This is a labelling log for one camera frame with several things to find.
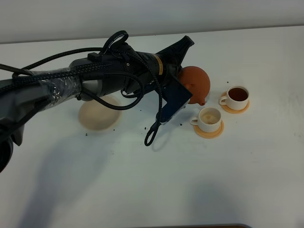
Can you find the far orange saucer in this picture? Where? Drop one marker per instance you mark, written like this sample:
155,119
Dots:
233,111

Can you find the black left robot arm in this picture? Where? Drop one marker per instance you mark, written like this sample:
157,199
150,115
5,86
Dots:
114,75

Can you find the brown clay teapot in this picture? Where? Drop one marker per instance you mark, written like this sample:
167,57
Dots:
197,82

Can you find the near white teacup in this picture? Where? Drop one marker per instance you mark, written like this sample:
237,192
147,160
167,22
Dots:
208,119

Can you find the near orange saucer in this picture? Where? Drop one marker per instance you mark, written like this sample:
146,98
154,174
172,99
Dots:
211,135

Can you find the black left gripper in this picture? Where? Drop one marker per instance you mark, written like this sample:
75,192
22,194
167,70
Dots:
150,68

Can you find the white teacup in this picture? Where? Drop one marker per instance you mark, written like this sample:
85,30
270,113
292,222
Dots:
208,119
235,97

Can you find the orange saucer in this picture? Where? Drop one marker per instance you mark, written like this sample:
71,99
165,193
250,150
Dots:
211,135
233,111

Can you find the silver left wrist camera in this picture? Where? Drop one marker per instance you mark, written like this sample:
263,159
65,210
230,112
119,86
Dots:
175,95

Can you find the far white teacup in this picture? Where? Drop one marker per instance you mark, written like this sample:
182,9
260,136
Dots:
235,97

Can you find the beige round teapot coaster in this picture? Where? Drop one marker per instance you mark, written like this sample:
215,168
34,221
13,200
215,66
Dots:
96,117

